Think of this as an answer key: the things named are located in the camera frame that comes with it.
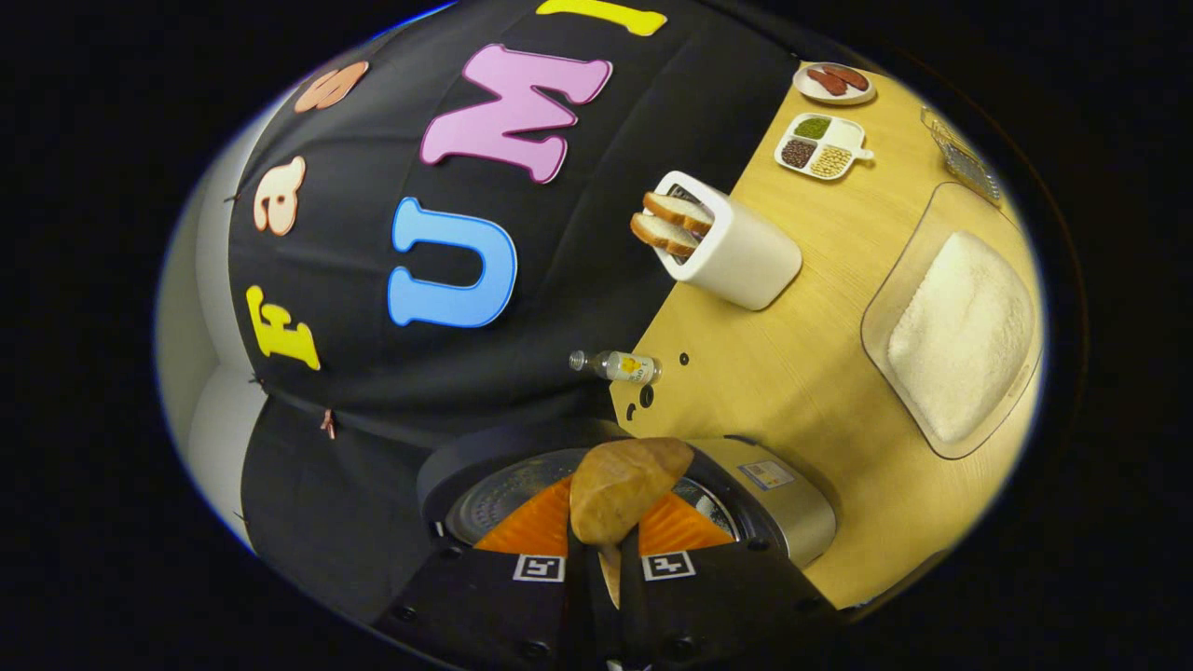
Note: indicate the dark grey rice cooker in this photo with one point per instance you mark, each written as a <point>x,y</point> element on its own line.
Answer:
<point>792,503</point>

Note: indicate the heap of green beans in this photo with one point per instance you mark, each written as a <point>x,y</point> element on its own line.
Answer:
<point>813,128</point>

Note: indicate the heap of dark beans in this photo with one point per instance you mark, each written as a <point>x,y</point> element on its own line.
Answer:
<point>798,154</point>

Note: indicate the white toaster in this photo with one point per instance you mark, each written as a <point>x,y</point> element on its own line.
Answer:
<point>746,256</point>

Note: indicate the round white plate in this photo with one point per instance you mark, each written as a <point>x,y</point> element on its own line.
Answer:
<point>862,95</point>

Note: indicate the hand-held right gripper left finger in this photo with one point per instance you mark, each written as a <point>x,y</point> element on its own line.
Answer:
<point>578,615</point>

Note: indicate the black backdrop cloth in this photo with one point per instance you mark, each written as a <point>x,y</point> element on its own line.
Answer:
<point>596,242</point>

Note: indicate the small glass bottle yellow label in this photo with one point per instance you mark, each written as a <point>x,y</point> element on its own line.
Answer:
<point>624,366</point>

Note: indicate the wooden spoon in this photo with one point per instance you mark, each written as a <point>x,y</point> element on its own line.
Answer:
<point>624,485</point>

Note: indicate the white rice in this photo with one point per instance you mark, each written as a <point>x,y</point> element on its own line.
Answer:
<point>960,335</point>

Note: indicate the clear plastic container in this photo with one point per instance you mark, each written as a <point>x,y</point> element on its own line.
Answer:
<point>909,252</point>

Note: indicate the pink cloth clip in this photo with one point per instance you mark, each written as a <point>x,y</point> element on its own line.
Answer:
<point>328,424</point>

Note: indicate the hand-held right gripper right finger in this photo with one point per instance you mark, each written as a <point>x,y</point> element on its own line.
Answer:
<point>634,615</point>

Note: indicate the bread slice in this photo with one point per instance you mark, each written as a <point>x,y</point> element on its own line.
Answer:
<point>680,212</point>
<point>664,235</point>

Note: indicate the white divided dish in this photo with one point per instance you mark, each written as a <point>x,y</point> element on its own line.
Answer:
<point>846,135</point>

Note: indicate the red meat piece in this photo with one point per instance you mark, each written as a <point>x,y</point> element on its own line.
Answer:
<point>850,76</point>
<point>825,84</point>

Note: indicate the heap of pale soybeans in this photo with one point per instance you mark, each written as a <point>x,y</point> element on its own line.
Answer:
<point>830,161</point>

